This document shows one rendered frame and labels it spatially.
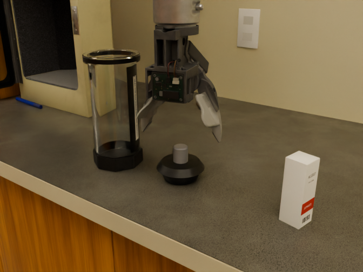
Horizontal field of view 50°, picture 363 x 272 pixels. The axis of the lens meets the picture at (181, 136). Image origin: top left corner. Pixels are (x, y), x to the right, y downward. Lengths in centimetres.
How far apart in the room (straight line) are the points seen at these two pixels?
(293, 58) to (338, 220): 63
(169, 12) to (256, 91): 69
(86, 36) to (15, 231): 52
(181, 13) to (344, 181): 44
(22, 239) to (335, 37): 96
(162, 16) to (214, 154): 36
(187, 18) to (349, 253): 41
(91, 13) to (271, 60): 54
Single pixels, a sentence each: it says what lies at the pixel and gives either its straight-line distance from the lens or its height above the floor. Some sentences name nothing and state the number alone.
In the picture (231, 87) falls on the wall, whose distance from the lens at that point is 130.
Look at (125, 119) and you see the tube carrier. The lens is 75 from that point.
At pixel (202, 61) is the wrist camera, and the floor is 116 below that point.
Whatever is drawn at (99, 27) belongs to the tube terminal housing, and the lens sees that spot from 111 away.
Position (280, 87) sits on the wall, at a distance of 123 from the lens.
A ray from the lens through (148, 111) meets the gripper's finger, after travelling 72.
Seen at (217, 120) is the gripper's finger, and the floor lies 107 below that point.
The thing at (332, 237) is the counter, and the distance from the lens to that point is 64.
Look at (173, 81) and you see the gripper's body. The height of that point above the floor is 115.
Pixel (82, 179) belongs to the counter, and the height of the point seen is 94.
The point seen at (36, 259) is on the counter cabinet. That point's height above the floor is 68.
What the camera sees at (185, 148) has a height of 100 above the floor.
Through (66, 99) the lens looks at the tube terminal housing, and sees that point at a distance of 117.
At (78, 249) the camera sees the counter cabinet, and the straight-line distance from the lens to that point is 86.
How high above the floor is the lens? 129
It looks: 22 degrees down
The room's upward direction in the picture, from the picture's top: straight up
